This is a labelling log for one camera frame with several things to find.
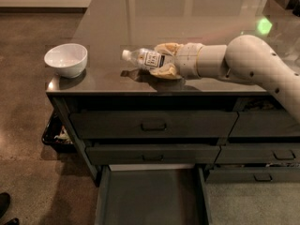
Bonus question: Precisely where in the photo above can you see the top right drawer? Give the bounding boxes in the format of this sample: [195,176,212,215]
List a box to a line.
[230,111,300,138]

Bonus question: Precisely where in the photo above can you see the middle right drawer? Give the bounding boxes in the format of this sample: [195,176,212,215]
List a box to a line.
[216,143,300,164]

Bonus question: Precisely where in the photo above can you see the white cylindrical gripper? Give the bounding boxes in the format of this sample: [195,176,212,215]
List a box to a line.
[150,42,203,80]

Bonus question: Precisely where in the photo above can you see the middle left drawer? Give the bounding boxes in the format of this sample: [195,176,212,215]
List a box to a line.
[85,143,219,165]

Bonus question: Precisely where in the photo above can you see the dark grey drawer cabinet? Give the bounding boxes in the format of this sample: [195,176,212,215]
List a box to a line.
[46,0,300,180]

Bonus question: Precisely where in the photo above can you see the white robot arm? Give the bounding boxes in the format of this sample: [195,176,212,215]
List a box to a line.
[150,35,300,122]

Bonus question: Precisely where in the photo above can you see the clear plastic water bottle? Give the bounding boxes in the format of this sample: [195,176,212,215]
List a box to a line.
[122,48,165,70]

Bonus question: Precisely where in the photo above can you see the black shoe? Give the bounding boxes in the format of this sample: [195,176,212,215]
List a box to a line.
[0,192,10,218]
[4,217,20,225]

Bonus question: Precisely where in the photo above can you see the top left drawer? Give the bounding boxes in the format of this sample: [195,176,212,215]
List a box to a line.
[69,111,238,139]

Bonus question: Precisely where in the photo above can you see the white ceramic bowl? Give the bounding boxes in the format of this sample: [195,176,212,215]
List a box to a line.
[44,43,88,78]

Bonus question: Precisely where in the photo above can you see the open bottom left drawer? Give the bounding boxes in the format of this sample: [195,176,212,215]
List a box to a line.
[95,166,213,225]

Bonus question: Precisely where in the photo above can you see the bottom right drawer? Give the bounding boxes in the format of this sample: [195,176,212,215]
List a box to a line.
[206,167,300,183]

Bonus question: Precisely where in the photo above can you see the black bin beside cabinet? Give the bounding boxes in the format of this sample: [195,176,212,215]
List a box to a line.
[41,112,76,153]

